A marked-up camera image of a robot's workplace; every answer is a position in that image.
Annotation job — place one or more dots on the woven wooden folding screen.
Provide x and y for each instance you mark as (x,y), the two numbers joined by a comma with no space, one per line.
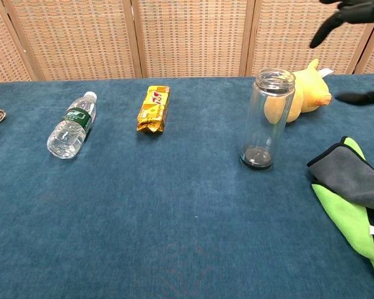
(187,37)

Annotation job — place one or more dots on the clear plastic water bottle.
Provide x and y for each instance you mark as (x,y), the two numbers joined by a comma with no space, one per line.
(71,130)

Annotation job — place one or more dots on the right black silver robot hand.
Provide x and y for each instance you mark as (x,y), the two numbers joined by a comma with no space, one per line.
(361,11)

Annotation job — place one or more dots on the green grey microfibre cloth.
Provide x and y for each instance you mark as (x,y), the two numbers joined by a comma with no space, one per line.
(346,174)

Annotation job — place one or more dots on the blue felt table mat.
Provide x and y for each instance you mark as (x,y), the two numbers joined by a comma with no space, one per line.
(112,218)

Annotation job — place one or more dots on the clear glass cup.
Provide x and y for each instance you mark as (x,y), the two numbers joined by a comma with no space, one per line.
(258,134)

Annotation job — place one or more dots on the gold snack packet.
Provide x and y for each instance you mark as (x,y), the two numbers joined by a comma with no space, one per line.
(152,112)

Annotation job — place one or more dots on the yellow plush toy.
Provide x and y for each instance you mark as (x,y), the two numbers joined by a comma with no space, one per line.
(311,93)

